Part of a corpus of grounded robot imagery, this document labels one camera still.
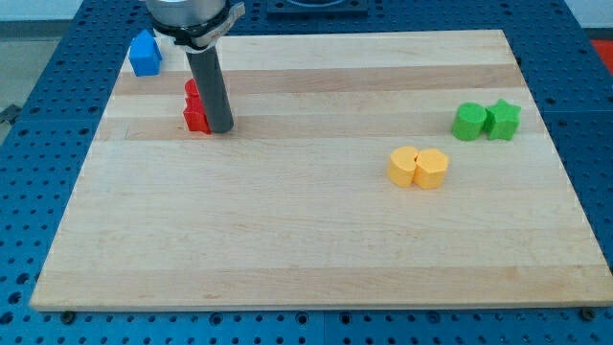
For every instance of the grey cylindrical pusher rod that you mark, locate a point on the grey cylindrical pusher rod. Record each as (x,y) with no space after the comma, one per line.
(207,74)

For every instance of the red block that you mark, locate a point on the red block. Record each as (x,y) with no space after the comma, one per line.
(191,89)
(195,116)

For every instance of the red block front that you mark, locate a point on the red block front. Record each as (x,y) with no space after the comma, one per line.
(195,116)

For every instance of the blue house-shaped block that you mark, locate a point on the blue house-shaped block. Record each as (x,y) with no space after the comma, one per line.
(144,55)

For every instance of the wooden board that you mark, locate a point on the wooden board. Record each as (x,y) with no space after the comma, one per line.
(293,208)

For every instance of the yellow heart-shaped block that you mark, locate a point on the yellow heart-shaped block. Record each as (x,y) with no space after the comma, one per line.
(402,166)

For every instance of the yellow hexagon block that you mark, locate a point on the yellow hexagon block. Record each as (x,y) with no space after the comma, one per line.
(431,168)

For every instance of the green cylinder block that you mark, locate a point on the green cylinder block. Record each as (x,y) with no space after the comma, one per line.
(469,121)

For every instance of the green star block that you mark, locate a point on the green star block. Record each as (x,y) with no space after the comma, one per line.
(502,120)

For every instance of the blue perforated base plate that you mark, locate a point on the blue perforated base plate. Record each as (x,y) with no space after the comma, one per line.
(41,157)

